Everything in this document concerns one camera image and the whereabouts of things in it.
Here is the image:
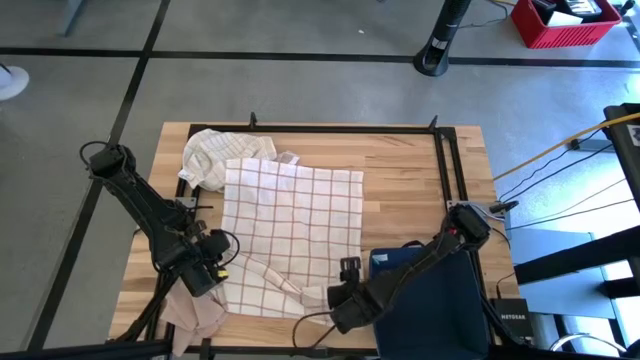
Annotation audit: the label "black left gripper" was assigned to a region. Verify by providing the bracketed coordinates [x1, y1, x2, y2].
[172, 222, 229, 299]

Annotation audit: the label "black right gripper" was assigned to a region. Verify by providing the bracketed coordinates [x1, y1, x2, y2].
[327, 256, 396, 335]

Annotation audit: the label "plain beige towel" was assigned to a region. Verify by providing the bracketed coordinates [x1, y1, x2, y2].
[159, 282, 230, 357]

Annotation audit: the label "white towel red check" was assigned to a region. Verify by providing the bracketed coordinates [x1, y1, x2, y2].
[212, 157, 366, 321]

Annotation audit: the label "white towel thin grey lines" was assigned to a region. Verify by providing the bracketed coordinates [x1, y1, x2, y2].
[178, 128, 301, 194]

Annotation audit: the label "navy fabric basket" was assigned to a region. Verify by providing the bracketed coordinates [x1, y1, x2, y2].
[368, 240, 490, 360]

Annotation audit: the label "black metal stand beams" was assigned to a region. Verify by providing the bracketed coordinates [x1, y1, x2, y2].
[513, 224, 640, 300]

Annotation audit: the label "white round floor base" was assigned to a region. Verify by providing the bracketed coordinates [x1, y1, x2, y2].
[0, 63, 30, 101]

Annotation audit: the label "black stand base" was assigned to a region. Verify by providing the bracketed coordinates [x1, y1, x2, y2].
[412, 0, 472, 78]

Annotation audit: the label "grey power strip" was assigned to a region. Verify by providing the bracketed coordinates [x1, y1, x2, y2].
[569, 138, 614, 153]

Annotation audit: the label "grey table leg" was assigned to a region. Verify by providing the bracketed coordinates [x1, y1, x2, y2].
[57, 0, 87, 38]

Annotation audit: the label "black equipment cart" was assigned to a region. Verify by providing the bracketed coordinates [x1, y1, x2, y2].
[602, 102, 640, 211]

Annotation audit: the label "red plastic crate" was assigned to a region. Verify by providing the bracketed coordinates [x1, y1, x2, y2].
[509, 0, 623, 50]

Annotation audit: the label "white box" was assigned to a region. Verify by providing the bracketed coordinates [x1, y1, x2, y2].
[545, 9, 584, 27]

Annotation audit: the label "black cable with yellow tag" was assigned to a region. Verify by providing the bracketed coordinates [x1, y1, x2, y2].
[219, 229, 242, 269]
[292, 309, 341, 350]

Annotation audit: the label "black cable bundle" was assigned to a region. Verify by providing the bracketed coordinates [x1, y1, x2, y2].
[119, 279, 174, 344]

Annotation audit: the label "black Netgear network switch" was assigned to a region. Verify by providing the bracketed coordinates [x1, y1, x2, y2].
[488, 297, 535, 340]

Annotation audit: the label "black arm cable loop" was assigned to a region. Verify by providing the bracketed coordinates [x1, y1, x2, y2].
[79, 140, 109, 166]

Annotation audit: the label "black metal table frame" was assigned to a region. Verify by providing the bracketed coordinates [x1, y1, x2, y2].
[104, 112, 501, 360]

